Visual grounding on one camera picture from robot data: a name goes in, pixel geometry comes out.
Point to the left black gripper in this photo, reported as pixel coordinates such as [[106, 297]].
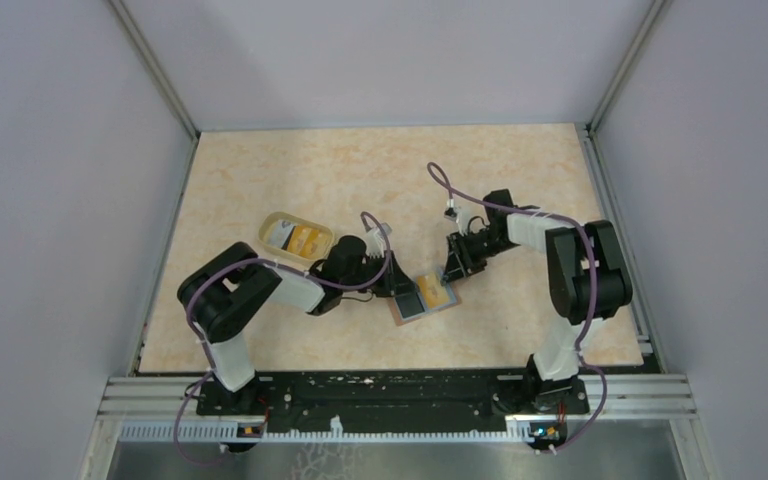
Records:
[[400, 282]]

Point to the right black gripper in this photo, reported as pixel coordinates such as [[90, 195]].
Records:
[[460, 263]]

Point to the black credit card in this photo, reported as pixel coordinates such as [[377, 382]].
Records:
[[409, 307]]

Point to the brown leather card holder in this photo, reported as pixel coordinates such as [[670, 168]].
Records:
[[428, 313]]

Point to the beige oval card tray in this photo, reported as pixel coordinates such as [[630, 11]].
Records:
[[267, 225]]

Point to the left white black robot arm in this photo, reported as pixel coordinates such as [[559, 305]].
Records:
[[222, 297]]

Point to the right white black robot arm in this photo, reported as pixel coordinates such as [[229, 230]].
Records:
[[588, 278]]

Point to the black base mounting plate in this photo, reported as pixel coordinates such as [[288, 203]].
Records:
[[395, 401]]

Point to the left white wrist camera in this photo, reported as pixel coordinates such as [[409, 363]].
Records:
[[376, 239]]

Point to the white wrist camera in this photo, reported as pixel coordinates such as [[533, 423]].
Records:
[[455, 214], [376, 239]]

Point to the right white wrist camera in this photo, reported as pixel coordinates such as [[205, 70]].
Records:
[[455, 214]]

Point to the aluminium frame rail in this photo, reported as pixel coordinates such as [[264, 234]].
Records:
[[628, 397]]

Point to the white slotted cable duct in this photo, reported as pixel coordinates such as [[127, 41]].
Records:
[[231, 432]]

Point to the right aluminium corner post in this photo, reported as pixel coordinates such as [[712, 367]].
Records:
[[653, 16]]

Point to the aluminium corner post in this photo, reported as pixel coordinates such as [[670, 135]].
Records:
[[152, 65], [653, 16]]

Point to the left aluminium corner post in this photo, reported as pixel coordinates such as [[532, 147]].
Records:
[[152, 65]]

